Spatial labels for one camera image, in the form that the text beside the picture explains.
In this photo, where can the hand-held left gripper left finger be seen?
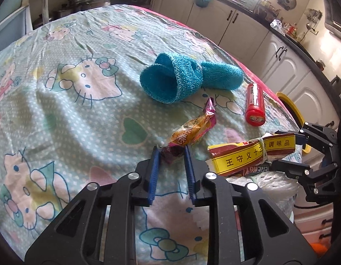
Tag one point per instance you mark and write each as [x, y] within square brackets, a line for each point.
[154, 179]

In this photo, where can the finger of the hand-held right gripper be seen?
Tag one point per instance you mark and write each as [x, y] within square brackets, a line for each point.
[319, 138]
[316, 182]

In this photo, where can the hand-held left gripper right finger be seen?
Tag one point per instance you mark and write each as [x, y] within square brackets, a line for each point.
[190, 179]

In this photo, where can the black bin with yellow rim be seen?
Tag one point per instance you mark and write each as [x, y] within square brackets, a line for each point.
[293, 107]

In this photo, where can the white foam fruit net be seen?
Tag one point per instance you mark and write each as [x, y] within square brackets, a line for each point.
[272, 190]

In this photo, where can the purple orange snack wrapper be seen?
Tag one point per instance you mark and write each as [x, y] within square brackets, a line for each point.
[192, 132]

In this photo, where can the yellow red seasoning packet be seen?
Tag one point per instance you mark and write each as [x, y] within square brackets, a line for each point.
[242, 157]

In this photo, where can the dark printed wrapper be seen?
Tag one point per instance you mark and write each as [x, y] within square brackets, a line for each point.
[256, 171]

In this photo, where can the red sausage stick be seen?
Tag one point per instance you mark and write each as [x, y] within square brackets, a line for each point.
[254, 103]

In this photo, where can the blue knitted cloth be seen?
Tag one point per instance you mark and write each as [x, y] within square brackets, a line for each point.
[170, 77]

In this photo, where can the steel kettle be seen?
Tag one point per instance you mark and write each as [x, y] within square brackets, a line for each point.
[336, 81]

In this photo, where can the brown clay jar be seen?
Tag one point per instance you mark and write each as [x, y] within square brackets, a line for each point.
[320, 65]

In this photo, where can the white kitchen cabinets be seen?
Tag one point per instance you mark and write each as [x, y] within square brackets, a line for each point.
[292, 69]

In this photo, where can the black stone countertop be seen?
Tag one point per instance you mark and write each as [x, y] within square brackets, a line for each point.
[303, 52]

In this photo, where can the cartoon cat printed sheet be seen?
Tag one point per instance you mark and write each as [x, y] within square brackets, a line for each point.
[76, 129]

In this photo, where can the orange sauce bottle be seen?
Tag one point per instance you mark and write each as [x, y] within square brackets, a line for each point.
[292, 29]

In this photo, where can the hanging small utensils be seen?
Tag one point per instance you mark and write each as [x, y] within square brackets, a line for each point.
[313, 18]

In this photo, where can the clear plastic bag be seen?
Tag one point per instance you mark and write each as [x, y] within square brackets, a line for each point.
[276, 24]

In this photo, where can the blue hanging basket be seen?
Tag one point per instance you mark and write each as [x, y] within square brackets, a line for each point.
[202, 0]

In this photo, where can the teal blue plastic drawer unit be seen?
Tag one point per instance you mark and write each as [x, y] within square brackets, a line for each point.
[10, 16]

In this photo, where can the small grey wall fan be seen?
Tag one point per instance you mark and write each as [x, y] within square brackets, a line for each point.
[287, 0]

